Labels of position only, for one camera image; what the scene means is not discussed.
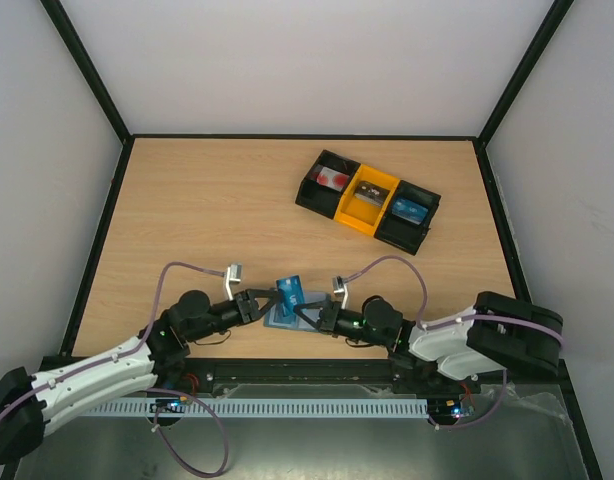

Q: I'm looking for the yellow middle bin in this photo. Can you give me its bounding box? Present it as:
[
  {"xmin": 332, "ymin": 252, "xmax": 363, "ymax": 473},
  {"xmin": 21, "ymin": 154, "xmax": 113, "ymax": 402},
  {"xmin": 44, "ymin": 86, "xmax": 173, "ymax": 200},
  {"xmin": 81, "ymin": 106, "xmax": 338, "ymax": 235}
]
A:
[{"xmin": 334, "ymin": 164, "xmax": 400, "ymax": 237}]

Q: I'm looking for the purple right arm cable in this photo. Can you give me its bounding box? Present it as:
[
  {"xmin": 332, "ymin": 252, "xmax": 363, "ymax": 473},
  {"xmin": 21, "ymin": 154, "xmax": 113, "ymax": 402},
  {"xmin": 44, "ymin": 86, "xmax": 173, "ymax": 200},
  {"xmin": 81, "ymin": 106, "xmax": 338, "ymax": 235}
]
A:
[{"xmin": 344, "ymin": 255, "xmax": 564, "ymax": 431}]

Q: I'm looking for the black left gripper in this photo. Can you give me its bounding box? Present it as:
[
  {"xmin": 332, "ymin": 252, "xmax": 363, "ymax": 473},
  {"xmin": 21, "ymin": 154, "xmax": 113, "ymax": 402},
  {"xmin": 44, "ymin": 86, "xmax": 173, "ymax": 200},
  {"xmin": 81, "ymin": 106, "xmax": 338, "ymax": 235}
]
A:
[{"xmin": 187, "ymin": 289, "xmax": 282, "ymax": 343}]

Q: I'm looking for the black bin left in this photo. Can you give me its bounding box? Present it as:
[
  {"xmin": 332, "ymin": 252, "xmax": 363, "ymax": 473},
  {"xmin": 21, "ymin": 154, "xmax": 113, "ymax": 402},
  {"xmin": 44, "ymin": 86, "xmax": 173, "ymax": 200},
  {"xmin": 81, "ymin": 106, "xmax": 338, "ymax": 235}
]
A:
[{"xmin": 295, "ymin": 150, "xmax": 361, "ymax": 219}]

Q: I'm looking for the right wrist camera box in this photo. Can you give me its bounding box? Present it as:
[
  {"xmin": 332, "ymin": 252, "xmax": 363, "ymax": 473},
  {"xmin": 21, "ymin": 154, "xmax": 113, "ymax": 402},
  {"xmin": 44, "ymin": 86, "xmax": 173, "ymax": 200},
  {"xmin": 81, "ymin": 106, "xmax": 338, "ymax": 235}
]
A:
[{"xmin": 332, "ymin": 276, "xmax": 349, "ymax": 309}]

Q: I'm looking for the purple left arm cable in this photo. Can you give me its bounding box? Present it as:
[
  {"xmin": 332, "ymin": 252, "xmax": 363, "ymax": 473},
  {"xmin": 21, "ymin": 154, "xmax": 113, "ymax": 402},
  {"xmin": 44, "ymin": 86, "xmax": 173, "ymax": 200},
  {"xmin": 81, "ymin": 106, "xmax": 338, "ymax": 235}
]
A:
[{"xmin": 0, "ymin": 260, "xmax": 231, "ymax": 476}]

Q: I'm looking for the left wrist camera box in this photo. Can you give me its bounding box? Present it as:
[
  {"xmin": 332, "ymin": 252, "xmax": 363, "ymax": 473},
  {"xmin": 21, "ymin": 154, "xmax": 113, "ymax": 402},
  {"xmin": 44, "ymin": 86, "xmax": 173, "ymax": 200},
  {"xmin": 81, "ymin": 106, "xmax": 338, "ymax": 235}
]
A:
[{"xmin": 223, "ymin": 263, "xmax": 243, "ymax": 301}]

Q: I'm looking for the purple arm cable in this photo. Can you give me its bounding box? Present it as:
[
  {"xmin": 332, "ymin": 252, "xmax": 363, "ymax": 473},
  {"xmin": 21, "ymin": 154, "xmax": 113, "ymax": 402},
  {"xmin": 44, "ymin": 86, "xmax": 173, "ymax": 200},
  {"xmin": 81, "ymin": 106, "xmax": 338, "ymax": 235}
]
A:
[
  {"xmin": 344, "ymin": 255, "xmax": 564, "ymax": 431},
  {"xmin": 0, "ymin": 260, "xmax": 231, "ymax": 476}
]

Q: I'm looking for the blue VIP credit card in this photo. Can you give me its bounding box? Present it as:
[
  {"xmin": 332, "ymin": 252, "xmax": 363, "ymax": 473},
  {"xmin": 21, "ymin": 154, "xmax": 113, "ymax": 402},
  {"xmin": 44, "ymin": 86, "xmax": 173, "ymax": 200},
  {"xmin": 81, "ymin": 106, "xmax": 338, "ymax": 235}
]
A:
[{"xmin": 276, "ymin": 275, "xmax": 305, "ymax": 317}]

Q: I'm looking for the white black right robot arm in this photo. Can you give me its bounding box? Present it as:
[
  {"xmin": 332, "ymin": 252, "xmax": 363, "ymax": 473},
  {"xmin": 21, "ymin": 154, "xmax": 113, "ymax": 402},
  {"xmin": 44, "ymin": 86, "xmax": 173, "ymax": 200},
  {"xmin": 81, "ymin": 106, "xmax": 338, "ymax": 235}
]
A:
[{"xmin": 294, "ymin": 291, "xmax": 564, "ymax": 392}]

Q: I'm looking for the black frame post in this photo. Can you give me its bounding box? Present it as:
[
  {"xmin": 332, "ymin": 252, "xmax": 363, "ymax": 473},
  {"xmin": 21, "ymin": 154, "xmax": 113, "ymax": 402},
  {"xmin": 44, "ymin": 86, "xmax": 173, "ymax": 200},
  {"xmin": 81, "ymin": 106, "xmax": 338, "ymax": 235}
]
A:
[
  {"xmin": 477, "ymin": 0, "xmax": 576, "ymax": 146},
  {"xmin": 39, "ymin": 0, "xmax": 133, "ymax": 146}
]

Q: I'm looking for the red white card stack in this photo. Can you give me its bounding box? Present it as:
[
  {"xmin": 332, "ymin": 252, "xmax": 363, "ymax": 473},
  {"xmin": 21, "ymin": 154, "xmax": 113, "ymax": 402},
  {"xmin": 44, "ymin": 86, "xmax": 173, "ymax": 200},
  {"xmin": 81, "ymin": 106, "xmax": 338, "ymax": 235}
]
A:
[{"xmin": 314, "ymin": 166, "xmax": 349, "ymax": 192}]

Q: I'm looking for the black bin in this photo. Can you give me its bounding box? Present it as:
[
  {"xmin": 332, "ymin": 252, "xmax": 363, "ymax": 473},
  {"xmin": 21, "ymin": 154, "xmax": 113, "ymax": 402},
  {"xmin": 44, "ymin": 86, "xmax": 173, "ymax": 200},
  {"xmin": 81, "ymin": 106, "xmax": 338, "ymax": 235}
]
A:
[
  {"xmin": 374, "ymin": 180, "xmax": 441, "ymax": 255},
  {"xmin": 295, "ymin": 150, "xmax": 361, "ymax": 219}
]

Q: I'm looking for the black frame post right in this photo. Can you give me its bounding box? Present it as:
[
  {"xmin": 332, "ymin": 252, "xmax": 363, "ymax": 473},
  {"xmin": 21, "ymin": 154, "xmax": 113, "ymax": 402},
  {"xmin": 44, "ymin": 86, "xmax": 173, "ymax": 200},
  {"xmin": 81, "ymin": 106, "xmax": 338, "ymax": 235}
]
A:
[{"xmin": 477, "ymin": 0, "xmax": 576, "ymax": 146}]

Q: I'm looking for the black bin right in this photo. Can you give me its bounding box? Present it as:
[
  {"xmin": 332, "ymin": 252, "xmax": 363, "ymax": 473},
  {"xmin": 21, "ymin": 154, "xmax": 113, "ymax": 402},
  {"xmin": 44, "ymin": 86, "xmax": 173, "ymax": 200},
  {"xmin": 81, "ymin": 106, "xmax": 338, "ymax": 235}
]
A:
[{"xmin": 374, "ymin": 180, "xmax": 441, "ymax": 255}]

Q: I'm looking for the blue VIP card stack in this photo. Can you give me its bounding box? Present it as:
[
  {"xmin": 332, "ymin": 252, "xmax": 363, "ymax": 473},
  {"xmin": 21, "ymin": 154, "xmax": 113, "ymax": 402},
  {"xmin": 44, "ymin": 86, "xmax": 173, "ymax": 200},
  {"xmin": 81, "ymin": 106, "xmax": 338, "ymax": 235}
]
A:
[{"xmin": 391, "ymin": 197, "xmax": 429, "ymax": 225}]

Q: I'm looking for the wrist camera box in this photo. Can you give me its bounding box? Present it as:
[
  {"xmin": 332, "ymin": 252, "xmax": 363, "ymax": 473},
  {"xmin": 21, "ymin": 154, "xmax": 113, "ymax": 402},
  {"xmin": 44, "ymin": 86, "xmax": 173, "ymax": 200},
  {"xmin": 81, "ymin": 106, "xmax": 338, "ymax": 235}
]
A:
[
  {"xmin": 332, "ymin": 276, "xmax": 349, "ymax": 309},
  {"xmin": 223, "ymin": 263, "xmax": 243, "ymax": 301}
]

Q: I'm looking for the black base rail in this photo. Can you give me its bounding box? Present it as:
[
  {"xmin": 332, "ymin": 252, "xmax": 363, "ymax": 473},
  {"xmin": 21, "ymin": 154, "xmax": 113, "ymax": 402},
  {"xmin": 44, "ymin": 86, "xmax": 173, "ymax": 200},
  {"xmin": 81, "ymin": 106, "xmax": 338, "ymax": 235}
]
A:
[{"xmin": 155, "ymin": 358, "xmax": 465, "ymax": 398}]

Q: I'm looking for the black VIP card stack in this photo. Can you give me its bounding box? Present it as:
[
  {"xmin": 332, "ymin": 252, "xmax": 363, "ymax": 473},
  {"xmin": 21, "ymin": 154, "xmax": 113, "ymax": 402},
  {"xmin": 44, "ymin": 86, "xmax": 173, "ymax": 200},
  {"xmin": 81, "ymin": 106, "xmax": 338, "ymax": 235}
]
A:
[{"xmin": 354, "ymin": 181, "xmax": 390, "ymax": 207}]

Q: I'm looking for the light blue slotted cable duct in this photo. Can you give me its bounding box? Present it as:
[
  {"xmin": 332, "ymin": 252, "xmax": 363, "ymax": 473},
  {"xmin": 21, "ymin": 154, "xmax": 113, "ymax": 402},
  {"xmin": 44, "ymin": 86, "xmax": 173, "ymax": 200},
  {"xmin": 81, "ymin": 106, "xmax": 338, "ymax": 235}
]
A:
[{"xmin": 84, "ymin": 397, "xmax": 428, "ymax": 419}]

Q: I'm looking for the teal leather card holder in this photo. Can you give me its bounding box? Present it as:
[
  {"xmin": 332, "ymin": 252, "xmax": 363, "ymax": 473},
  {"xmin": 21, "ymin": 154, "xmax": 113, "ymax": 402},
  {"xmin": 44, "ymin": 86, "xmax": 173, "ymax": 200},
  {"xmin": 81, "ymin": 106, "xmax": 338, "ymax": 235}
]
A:
[{"xmin": 263, "ymin": 291, "xmax": 331, "ymax": 333}]

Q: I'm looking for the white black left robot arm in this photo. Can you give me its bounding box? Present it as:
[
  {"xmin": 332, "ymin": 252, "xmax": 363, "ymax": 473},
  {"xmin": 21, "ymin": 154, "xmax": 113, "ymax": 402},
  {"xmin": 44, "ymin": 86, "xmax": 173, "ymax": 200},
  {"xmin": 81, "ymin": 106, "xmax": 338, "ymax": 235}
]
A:
[{"xmin": 0, "ymin": 289, "xmax": 281, "ymax": 465}]

